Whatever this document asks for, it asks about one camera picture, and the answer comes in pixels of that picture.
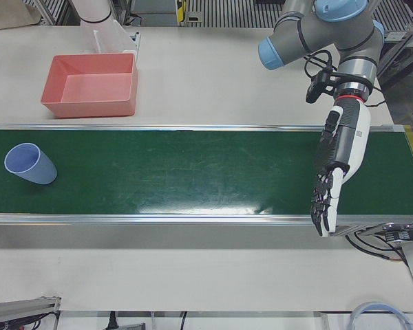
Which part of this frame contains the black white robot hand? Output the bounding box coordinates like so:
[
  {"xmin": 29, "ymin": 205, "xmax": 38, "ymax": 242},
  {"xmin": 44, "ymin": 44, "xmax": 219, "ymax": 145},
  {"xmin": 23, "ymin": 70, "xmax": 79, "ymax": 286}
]
[{"xmin": 309, "ymin": 97, "xmax": 372, "ymax": 239}]

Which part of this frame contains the pink plastic box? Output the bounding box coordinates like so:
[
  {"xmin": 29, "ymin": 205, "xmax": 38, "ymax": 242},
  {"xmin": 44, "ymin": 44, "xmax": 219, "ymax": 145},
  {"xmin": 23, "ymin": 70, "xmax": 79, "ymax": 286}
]
[{"xmin": 40, "ymin": 52, "xmax": 140, "ymax": 120}]

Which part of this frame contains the blue plastic cup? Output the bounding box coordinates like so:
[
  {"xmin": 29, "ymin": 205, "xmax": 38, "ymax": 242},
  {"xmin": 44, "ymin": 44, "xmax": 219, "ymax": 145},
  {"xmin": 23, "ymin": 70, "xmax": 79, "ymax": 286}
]
[{"xmin": 3, "ymin": 143, "xmax": 59, "ymax": 186}]

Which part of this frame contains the black white terminal board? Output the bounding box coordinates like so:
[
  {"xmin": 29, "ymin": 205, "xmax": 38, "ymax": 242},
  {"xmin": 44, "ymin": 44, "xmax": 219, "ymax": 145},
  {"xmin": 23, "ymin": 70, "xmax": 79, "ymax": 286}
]
[{"xmin": 381, "ymin": 222, "xmax": 413, "ymax": 243}]

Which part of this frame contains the aluminium profile scaffold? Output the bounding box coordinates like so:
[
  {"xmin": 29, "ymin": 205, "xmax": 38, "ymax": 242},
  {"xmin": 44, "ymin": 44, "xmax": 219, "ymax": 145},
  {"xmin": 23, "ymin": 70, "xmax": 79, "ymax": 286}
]
[{"xmin": 378, "ymin": 0, "xmax": 413, "ymax": 91}]

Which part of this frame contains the grey roller conveyor track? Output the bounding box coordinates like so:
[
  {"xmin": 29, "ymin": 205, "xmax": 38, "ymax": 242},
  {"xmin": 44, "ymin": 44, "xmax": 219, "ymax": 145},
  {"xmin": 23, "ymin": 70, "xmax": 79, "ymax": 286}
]
[{"xmin": 185, "ymin": 0, "xmax": 287, "ymax": 28}]

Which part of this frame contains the green conveyor belt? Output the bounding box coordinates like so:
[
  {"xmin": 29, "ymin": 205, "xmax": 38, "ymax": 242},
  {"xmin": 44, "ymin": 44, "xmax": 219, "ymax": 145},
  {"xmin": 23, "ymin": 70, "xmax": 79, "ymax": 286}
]
[{"xmin": 0, "ymin": 129, "xmax": 413, "ymax": 216}]

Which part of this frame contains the beige paper bag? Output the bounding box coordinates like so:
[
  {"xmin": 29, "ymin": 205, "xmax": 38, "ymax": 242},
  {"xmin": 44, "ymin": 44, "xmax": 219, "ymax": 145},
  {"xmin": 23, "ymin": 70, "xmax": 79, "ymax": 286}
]
[{"xmin": 0, "ymin": 0, "xmax": 39, "ymax": 31}]

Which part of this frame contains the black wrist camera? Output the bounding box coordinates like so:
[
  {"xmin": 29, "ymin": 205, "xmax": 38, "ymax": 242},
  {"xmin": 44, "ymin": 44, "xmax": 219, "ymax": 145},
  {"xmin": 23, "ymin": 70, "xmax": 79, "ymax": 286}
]
[{"xmin": 305, "ymin": 67, "xmax": 335, "ymax": 105}]

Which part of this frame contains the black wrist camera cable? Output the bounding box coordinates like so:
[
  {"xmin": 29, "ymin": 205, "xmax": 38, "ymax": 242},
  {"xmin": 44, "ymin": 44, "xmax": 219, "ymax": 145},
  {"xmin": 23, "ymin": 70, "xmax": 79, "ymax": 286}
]
[{"xmin": 302, "ymin": 49, "xmax": 334, "ymax": 78}]

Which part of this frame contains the black cable bundle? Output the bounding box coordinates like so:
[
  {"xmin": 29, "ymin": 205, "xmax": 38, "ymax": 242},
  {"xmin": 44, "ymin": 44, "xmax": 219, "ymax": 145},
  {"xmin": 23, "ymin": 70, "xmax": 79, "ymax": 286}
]
[{"xmin": 345, "ymin": 229, "xmax": 405, "ymax": 263}]

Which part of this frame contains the light blue hose coil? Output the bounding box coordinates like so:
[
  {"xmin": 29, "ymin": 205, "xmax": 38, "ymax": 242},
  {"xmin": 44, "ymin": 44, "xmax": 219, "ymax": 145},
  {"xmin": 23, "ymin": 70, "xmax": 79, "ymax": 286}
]
[{"xmin": 349, "ymin": 301, "xmax": 412, "ymax": 330}]

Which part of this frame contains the aluminium conveyor side rail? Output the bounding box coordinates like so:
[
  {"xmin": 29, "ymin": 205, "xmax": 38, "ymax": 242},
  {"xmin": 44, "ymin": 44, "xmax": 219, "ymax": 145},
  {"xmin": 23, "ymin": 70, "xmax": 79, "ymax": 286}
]
[
  {"xmin": 0, "ymin": 212, "xmax": 413, "ymax": 226},
  {"xmin": 0, "ymin": 123, "xmax": 405, "ymax": 133}
]

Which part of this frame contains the yellow black post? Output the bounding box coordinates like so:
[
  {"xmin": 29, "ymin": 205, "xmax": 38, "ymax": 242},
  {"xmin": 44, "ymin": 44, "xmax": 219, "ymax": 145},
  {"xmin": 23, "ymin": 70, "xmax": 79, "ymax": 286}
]
[{"xmin": 173, "ymin": 0, "xmax": 191, "ymax": 25}]

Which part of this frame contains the aluminium profile frame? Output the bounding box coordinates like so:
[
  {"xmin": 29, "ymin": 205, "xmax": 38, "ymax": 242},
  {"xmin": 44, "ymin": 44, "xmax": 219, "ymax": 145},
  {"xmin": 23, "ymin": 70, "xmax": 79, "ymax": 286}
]
[{"xmin": 0, "ymin": 294, "xmax": 62, "ymax": 330}]

